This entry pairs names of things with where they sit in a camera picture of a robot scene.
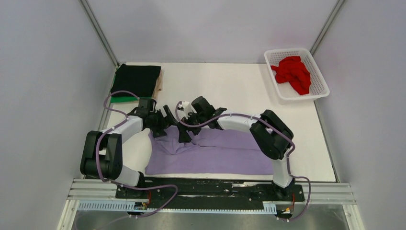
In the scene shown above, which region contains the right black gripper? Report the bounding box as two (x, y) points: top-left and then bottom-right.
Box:
(177, 109), (207, 143)

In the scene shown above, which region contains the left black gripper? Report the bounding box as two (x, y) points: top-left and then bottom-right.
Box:
(148, 105), (178, 138)

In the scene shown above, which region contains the purple t shirt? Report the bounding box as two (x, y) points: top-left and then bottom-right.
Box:
(146, 126), (273, 175)

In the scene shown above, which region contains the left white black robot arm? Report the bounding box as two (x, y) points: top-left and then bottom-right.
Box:
(80, 99), (177, 198)

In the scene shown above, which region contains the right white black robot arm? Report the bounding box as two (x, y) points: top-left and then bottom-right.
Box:
(175, 96), (295, 200)

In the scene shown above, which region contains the folded beige t shirt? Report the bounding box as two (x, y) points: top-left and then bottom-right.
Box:
(152, 70), (164, 101)

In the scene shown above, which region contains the folded black t shirt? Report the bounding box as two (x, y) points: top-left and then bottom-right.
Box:
(110, 64), (161, 98)

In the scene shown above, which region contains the folded green t shirt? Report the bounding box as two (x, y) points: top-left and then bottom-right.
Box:
(110, 96), (138, 104)

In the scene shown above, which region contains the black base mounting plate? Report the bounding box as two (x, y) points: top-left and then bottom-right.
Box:
(115, 177), (305, 210)

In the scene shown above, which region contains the red t shirt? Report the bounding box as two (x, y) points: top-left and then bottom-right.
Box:
(271, 56), (312, 95)

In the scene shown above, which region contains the white plastic basket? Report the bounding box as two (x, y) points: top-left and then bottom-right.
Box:
(264, 48), (330, 104)

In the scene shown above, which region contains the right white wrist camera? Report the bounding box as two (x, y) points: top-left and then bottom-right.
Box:
(176, 101), (196, 119)

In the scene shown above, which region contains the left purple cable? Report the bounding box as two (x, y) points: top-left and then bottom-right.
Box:
(95, 90), (179, 229)

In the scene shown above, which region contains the white slotted cable duct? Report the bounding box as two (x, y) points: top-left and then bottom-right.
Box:
(78, 200), (277, 215)

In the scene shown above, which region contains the aluminium frame rail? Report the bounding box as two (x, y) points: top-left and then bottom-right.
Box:
(67, 179), (356, 205)

